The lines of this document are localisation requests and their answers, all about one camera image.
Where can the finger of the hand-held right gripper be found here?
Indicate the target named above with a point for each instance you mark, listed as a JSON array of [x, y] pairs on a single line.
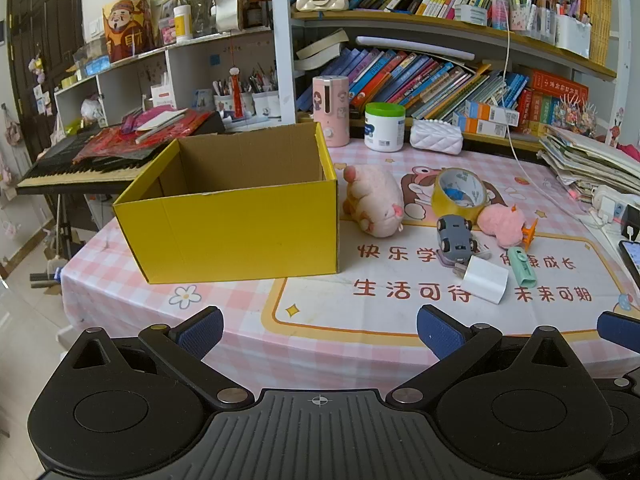
[[620, 329]]

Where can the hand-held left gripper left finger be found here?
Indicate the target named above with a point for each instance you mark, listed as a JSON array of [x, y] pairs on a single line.
[[200, 332]]

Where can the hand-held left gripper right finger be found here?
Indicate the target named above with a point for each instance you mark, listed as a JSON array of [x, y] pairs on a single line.
[[440, 332]]

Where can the yellow cardboard box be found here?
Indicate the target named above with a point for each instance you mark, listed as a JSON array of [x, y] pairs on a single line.
[[235, 230]]

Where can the pale pink pig plush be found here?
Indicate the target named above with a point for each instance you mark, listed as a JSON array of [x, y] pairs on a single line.
[[375, 197]]

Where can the black smartphone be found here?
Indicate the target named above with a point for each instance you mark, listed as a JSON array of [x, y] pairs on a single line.
[[631, 260]]

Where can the grey toy car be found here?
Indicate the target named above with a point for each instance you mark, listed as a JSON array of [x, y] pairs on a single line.
[[456, 237]]

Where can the mint green stapler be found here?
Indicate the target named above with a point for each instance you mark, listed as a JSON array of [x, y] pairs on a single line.
[[520, 265]]

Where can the black power adapter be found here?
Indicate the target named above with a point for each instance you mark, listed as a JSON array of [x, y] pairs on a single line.
[[631, 220]]

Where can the pink checked printed tablecloth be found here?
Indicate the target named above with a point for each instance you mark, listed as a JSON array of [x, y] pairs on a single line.
[[310, 310]]

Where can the white power adapter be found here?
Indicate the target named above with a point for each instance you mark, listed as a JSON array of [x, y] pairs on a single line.
[[608, 206]]

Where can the small pink plush toy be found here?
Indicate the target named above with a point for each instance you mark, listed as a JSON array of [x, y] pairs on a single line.
[[500, 222]]

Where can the yellow tape roll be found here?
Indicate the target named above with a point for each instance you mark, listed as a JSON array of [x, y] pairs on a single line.
[[452, 205]]

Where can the orange hair clip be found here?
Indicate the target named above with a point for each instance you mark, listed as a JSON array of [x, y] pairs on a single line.
[[529, 232]]

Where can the white power strip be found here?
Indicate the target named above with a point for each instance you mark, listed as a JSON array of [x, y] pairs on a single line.
[[612, 191]]

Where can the black keyboard stand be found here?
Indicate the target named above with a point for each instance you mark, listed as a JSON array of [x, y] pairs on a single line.
[[64, 230]]

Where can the messy stack of papers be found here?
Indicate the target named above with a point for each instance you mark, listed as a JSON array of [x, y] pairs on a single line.
[[585, 157]]

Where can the white quilted purse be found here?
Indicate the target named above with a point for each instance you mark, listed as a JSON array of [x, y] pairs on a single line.
[[436, 136]]

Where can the black electronic keyboard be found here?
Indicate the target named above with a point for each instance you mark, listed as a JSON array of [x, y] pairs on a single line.
[[70, 172]]

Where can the pile of red packets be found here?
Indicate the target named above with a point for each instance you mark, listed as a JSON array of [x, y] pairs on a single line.
[[130, 135]]

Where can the white jar green lid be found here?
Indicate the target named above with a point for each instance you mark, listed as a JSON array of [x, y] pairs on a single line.
[[384, 130]]

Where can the orange blue white carton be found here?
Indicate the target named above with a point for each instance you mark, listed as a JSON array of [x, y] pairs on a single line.
[[480, 126], [492, 111]]

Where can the colourful hair clip bunch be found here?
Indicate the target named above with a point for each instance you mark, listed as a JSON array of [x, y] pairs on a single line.
[[572, 117]]

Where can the white pen cup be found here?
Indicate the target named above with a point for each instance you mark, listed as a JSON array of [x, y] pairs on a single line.
[[267, 105], [223, 104]]

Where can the red tassel ornament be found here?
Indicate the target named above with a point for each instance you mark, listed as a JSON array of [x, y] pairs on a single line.
[[235, 90]]

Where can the white plastic bag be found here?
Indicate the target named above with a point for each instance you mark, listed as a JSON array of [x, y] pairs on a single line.
[[92, 110]]

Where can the red boxed book set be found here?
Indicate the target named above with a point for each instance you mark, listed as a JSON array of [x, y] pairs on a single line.
[[555, 90]]

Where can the pink cartoon humidifier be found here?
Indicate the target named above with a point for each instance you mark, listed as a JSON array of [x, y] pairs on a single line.
[[330, 110]]

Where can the row of leaning colourful books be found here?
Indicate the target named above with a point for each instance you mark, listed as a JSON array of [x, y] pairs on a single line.
[[400, 75]]

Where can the white cubby cabinet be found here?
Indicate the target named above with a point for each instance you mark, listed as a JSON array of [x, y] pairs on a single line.
[[180, 60]]

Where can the long white lamp bar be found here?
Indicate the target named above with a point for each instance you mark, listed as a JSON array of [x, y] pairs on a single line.
[[415, 47]]

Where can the white pen holder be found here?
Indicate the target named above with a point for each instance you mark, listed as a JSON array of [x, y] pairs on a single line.
[[572, 37]]

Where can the row of yellow books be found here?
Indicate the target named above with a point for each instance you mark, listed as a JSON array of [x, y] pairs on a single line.
[[597, 25]]

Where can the white bottle yellow label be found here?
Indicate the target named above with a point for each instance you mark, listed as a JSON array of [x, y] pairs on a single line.
[[183, 25]]

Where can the thick beige book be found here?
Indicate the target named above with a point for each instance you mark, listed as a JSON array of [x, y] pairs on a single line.
[[325, 45]]

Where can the fortune god paper box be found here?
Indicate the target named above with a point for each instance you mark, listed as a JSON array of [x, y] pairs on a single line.
[[125, 30]]

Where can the pastel pen organizer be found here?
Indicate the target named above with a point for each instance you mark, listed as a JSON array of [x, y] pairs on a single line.
[[532, 17]]

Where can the white plastic ornament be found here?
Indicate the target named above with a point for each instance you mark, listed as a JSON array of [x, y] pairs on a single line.
[[227, 7]]

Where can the white pink spray bottle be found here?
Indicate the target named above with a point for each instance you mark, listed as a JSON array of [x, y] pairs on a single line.
[[500, 7]]

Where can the dark wooden door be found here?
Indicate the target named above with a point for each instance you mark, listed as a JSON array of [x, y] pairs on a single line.
[[45, 35]]

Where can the white wall charger cube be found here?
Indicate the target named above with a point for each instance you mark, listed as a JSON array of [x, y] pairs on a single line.
[[487, 282]]

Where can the wooden bookshelf white frame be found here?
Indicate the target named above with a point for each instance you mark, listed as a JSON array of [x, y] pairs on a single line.
[[282, 35]]

